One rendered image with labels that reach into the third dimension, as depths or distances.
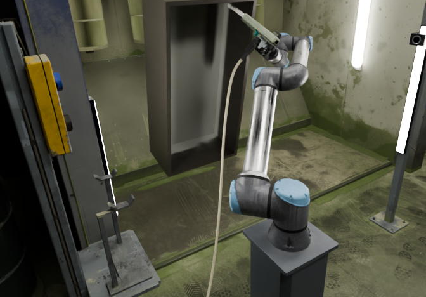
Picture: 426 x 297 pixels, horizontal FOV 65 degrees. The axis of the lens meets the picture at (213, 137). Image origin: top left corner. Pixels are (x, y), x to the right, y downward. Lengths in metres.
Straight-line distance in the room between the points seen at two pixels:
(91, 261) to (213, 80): 1.71
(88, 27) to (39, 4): 1.59
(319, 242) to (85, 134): 1.14
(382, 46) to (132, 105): 2.41
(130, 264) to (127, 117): 2.16
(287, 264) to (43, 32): 1.32
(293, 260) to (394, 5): 2.55
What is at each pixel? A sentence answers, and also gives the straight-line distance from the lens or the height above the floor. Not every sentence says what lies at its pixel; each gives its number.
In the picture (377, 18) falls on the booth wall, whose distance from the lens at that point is 3.56.
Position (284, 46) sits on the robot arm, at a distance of 2.21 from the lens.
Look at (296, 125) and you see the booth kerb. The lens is 4.13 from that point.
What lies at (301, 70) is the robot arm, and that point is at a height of 1.30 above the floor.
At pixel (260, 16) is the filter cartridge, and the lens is 3.73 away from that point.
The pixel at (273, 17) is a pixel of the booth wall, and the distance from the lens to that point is 4.34.
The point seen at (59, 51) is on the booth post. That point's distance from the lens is 1.47.
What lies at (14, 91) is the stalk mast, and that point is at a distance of 0.99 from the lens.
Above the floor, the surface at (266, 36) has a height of 1.44.
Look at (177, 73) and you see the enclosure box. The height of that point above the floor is 1.14.
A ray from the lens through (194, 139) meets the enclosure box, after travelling 2.81.
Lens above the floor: 1.70
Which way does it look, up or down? 24 degrees down
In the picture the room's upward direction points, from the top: 3 degrees counter-clockwise
